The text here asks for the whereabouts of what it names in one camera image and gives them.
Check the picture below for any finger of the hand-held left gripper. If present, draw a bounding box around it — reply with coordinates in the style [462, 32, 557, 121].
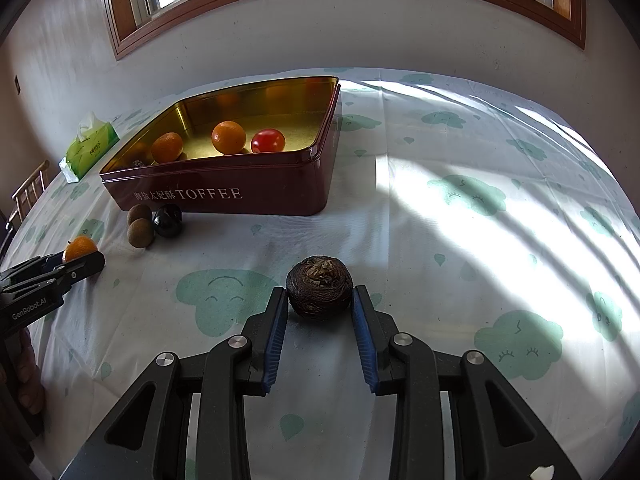
[0, 254, 66, 283]
[0, 251, 106, 306]

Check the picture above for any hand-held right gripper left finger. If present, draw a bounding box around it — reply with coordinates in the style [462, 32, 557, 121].
[60, 287, 290, 480]

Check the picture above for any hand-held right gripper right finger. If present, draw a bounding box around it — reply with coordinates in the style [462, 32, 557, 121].
[351, 285, 583, 480]

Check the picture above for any dark plum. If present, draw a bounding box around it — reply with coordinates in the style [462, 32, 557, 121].
[153, 205, 184, 238]

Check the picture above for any red tin box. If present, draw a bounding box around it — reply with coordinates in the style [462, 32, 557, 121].
[99, 75, 342, 217]

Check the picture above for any red tomato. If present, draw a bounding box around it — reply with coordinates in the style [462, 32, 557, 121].
[250, 128, 286, 154]

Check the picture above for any yellowish orange mandarin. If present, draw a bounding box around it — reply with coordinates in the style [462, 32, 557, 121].
[211, 120, 247, 155]

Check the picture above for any person's left hand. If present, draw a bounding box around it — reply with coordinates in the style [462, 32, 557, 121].
[15, 332, 46, 413]

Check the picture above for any wooden chair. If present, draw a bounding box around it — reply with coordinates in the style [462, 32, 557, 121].
[12, 160, 51, 221]

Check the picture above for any cloud print tablecloth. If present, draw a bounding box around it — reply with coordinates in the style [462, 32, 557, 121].
[0, 67, 640, 480]

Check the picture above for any green tissue box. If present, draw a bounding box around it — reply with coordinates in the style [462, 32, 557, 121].
[59, 111, 121, 182]

